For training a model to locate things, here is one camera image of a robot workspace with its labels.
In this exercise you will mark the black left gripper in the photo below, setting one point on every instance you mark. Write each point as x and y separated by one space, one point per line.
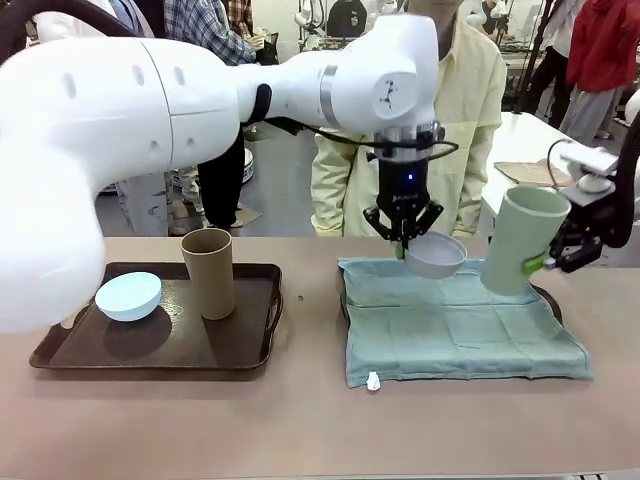
404 185

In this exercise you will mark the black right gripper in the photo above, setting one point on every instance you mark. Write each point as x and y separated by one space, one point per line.
597 215

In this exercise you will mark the tall pale green cup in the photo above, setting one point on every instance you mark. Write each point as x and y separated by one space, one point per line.
520 235

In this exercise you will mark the white bowl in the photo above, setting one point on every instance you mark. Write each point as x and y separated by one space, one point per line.
435 260

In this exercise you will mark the teal cloth mat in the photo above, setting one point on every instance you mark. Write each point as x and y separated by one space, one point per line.
450 340

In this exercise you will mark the tall tan cup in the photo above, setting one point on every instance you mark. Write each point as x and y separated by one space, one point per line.
215 280

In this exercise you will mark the person's right forearm yellow sleeve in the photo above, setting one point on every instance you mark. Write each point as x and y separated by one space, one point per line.
327 200

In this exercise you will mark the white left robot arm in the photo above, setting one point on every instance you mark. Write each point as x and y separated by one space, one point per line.
125 110

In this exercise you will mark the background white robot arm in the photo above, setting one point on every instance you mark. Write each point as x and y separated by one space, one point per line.
305 15

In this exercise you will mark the person's left forearm yellow sleeve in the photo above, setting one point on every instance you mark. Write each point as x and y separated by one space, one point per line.
487 160

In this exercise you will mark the dark brown plastic tray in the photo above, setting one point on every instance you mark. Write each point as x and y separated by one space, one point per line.
200 345
550 305

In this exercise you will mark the brown flat sheet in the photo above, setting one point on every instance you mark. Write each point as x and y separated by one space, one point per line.
525 172

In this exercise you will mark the white side table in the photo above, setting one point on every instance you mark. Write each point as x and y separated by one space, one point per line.
530 140

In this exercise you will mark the person in yellow gown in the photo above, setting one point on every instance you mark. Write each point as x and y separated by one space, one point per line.
475 100

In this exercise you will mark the white round floor robot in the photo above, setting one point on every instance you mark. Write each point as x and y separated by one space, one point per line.
251 167

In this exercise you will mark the person in black trousers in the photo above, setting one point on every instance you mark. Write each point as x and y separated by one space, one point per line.
550 85

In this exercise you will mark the black tripod pole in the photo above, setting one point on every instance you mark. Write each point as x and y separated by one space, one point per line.
532 80

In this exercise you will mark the person in plaid shirt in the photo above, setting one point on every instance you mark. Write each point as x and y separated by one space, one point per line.
220 200

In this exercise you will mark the person in red jacket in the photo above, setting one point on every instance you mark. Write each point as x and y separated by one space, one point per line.
600 45

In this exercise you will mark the person in black logo shirt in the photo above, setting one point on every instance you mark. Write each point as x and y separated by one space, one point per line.
345 12

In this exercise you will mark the light blue bowl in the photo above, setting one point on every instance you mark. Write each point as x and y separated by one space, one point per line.
127 300

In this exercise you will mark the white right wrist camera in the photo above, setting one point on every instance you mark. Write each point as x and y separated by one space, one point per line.
590 160

